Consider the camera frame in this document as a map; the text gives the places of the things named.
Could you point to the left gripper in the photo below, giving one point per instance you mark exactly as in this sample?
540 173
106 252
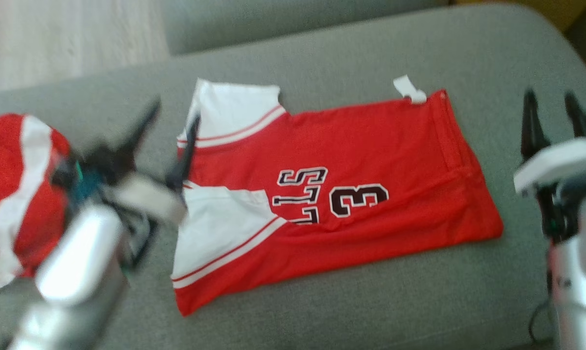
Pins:
147 197

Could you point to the yellow sofa backrest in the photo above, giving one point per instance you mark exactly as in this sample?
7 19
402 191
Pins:
541 12

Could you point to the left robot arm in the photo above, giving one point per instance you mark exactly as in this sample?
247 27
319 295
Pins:
74 272

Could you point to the large grey sofa cushion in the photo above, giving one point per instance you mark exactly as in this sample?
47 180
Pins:
322 311

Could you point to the grey sofa seat cushion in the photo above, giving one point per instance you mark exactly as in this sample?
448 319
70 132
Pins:
273 24

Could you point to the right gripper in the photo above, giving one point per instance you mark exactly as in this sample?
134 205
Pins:
560 163

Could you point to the red shorts with white stripe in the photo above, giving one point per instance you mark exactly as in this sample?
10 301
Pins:
1 160

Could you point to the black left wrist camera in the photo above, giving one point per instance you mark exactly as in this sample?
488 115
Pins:
98 163

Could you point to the red basketball jersey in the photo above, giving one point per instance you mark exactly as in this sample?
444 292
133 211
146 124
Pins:
370 146

